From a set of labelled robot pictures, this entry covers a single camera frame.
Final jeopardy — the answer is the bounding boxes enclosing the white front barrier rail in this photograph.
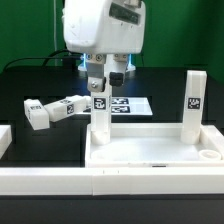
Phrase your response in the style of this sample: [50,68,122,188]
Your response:
[0,167,224,196]

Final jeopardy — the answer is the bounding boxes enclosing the white desk top panel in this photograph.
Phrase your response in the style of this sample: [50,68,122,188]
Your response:
[85,123,224,168]

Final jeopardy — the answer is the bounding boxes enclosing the black cable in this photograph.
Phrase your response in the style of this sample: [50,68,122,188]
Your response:
[2,49,84,72]

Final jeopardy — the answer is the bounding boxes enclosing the white marker tag plate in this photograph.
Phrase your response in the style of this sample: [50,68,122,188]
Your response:
[81,97,153,116]

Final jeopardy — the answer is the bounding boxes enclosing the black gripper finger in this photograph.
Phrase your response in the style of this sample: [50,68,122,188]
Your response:
[86,54,106,92]
[109,54,128,87]

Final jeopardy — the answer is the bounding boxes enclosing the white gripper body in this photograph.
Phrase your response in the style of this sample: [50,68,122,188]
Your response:
[63,0,146,54]

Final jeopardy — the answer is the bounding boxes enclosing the white left barrier block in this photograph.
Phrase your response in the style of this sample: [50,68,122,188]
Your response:
[0,125,12,159]

